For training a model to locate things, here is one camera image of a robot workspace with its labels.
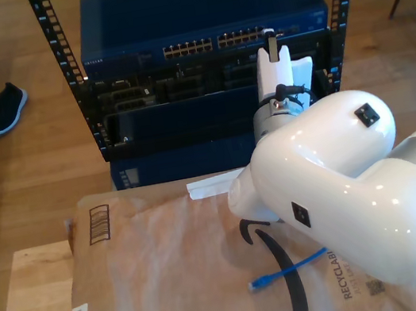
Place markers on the long white tape strip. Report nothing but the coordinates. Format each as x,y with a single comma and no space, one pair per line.
209,186

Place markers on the black open rack frame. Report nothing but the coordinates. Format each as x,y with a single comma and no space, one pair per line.
57,49

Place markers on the blue network switch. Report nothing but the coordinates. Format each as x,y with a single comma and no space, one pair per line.
198,8

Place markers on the black rack server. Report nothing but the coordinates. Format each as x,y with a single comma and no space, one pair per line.
180,88

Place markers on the dark sneaker white sole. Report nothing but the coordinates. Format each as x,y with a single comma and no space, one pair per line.
6,108

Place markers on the black rack shelf tray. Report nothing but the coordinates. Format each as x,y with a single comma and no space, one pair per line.
187,127

